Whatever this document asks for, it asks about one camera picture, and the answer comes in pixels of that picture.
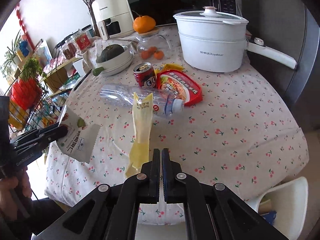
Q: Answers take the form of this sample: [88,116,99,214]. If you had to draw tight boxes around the small tangerine left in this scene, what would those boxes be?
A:
[140,50,150,60]

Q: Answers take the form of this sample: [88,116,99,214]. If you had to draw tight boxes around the clear plastic water bottle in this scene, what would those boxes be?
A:
[100,83,184,116]

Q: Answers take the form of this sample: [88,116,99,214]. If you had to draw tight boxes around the glass jar with wooden lid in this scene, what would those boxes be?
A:
[136,27,171,61]

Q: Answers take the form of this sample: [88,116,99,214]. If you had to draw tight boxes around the red soda can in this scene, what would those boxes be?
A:
[133,62,156,88]

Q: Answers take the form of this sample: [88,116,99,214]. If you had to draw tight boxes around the small tangerine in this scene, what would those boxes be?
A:
[140,50,150,60]
[153,50,164,60]
[148,46,157,54]

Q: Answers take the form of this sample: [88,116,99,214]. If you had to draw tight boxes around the green pumpkin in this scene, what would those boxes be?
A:
[97,44,124,63]

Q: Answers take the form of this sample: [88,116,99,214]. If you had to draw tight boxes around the white trash bin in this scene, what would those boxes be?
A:
[247,177,309,239]

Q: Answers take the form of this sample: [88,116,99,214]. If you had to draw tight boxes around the black wire rack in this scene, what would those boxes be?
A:
[5,78,60,133]

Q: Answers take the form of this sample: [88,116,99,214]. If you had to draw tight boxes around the red instant noodle tray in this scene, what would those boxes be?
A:
[156,70,203,106]

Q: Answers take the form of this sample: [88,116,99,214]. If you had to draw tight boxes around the stacked white bowls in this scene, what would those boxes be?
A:
[94,46,133,76]

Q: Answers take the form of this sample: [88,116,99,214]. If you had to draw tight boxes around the cherry print tablecloth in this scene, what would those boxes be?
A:
[44,25,309,206]

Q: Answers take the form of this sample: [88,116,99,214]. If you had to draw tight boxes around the black pen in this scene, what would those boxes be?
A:
[73,69,92,91]

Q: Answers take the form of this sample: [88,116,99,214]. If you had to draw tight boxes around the small tangerine right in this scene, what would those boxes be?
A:
[153,50,164,60]

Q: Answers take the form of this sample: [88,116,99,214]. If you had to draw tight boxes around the yellow foil wrapper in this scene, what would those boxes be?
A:
[125,92,153,178]

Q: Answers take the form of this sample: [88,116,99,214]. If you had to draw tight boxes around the large orange on jar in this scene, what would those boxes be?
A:
[133,16,156,34]

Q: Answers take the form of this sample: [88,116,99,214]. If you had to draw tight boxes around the person's left hand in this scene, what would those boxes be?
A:
[0,167,32,221]

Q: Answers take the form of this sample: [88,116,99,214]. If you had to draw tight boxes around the white snack packet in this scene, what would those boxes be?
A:
[57,105,100,164]

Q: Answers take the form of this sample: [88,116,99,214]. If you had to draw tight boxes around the white electric cooking pot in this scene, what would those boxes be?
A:
[174,6,297,73]

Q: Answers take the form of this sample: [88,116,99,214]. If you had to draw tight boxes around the small tangerine middle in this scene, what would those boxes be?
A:
[148,46,157,54]

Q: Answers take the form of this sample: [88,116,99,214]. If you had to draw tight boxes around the green potted plant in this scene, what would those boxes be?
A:
[20,57,47,81]

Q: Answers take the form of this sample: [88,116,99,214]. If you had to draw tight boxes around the cream air fryer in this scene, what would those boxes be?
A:
[92,0,135,40]

